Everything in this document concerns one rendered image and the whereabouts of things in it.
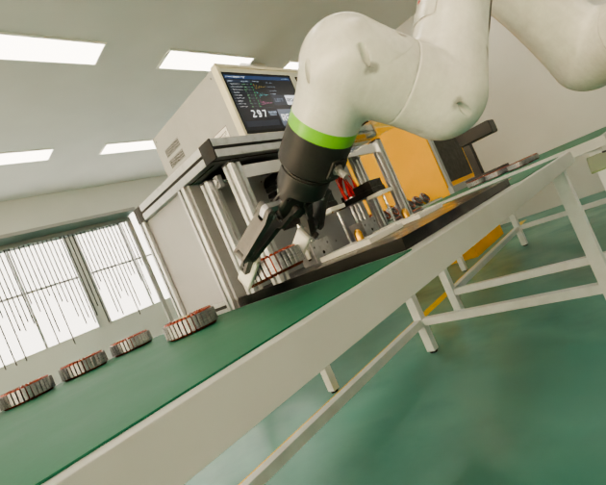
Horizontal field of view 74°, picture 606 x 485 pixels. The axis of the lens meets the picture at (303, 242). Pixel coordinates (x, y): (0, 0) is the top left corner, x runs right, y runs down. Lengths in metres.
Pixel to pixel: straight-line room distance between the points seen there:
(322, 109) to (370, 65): 0.07
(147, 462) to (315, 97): 0.38
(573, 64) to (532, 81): 5.27
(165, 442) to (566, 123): 6.01
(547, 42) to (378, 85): 0.51
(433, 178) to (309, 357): 4.29
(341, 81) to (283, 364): 0.30
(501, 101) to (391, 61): 5.82
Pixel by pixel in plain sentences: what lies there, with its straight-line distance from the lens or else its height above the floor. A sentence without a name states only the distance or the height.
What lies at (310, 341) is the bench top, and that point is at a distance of 0.41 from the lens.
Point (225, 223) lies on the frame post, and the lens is 0.94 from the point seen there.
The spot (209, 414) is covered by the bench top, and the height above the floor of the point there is 0.73.
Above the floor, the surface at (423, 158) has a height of 1.20.
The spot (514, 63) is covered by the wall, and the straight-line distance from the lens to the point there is 6.28.
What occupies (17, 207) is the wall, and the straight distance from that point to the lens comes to 7.56.
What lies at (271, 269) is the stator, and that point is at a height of 0.81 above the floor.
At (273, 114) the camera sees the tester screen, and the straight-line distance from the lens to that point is 1.12.
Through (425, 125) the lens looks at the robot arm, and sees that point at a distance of 0.52.
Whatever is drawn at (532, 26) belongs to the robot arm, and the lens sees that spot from 0.93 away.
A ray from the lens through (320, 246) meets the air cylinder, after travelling 1.02.
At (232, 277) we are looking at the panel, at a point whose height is 0.82.
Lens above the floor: 0.81
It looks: 1 degrees up
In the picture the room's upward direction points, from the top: 24 degrees counter-clockwise
